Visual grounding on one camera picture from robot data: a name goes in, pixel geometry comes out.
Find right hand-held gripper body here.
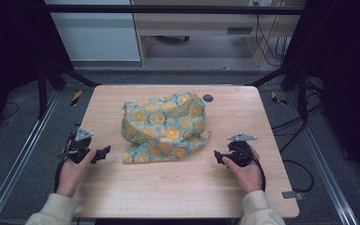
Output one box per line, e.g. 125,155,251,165
227,133,258,168

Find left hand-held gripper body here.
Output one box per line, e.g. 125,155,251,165
63,127,94,165

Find teal cloth with yellow circles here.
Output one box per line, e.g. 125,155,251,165
120,90,212,165

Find person's right hand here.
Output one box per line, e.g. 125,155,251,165
221,144,263,195

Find person's left hand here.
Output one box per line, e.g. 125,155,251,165
55,148,98,198

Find yellow black floor tape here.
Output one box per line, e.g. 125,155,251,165
270,91,289,106
70,90,84,107

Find grey tape strip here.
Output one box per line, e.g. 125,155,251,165
281,189,305,201

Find black curtain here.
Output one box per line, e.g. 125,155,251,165
0,0,73,148
282,0,360,191

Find white cabinet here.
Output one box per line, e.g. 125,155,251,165
44,0,142,63

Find light wooden desk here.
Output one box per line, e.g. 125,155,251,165
130,0,302,68

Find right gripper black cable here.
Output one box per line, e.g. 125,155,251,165
248,152,267,192

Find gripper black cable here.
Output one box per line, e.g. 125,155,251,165
248,152,267,192
53,155,70,194

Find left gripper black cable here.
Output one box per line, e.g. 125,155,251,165
53,155,70,194

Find aluminium floor rail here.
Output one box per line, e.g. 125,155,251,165
285,90,360,225
0,89,61,225

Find black floor cables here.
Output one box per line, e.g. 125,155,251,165
271,101,325,193

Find black metal frame stand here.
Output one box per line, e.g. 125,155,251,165
37,58,102,120
248,61,309,121

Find thin black floor cable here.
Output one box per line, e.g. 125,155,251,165
0,100,21,122

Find black hanging desk cables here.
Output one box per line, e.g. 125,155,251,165
254,2,291,68

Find black horizontal frame bar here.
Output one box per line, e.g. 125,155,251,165
45,4,308,16

